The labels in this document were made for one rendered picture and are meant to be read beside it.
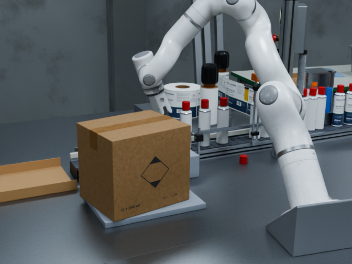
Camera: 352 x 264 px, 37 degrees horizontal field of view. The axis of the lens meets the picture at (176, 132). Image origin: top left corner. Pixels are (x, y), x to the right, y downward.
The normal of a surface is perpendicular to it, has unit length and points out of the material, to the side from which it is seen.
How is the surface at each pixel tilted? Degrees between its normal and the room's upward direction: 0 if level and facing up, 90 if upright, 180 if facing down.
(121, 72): 90
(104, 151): 90
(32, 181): 0
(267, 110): 93
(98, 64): 90
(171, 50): 62
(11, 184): 0
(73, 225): 0
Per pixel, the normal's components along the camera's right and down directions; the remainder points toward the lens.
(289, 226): -0.96, 0.07
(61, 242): 0.01, -0.95
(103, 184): -0.80, 0.17
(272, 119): -0.40, 0.44
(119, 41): 0.33, 0.29
